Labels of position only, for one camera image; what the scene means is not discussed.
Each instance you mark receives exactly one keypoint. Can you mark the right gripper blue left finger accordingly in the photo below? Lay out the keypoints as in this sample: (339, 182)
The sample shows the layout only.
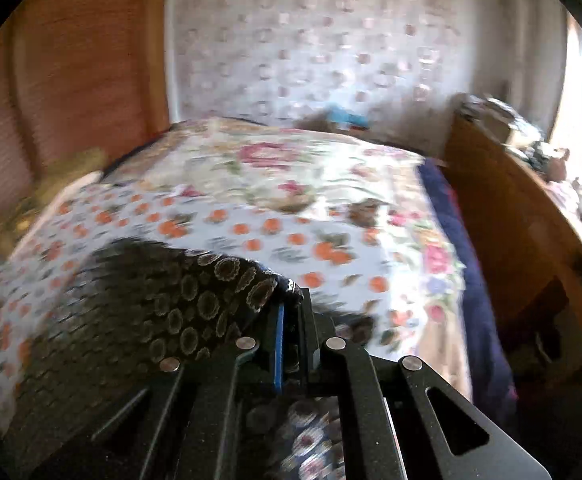
(277, 355)

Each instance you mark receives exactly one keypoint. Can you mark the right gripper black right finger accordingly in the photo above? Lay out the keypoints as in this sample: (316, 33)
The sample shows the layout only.
(314, 328)

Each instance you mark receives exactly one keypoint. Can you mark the navy circle patterned garment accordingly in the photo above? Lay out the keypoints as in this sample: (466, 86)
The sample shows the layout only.
(159, 366)

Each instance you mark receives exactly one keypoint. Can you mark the orange print bed sheet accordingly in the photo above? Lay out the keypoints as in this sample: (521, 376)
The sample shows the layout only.
(196, 239)

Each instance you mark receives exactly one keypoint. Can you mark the floral bed quilt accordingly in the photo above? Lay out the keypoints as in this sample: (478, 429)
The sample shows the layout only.
(290, 171)

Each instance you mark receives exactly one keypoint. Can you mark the blue tissue box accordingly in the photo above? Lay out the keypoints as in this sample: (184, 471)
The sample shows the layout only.
(342, 119)

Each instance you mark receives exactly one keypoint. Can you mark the long wooden cabinet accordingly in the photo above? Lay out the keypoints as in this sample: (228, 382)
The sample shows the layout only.
(529, 247)

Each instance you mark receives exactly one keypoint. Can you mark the stack of papers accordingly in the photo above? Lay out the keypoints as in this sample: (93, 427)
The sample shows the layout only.
(501, 122)

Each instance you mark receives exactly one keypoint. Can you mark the pink figurine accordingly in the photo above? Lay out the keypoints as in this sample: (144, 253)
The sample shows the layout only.
(557, 166)

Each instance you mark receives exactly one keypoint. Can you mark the circle patterned curtain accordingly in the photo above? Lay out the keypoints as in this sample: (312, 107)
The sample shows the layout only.
(398, 63)

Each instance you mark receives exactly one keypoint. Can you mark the wooden headboard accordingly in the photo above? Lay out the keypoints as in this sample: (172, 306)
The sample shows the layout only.
(76, 74)

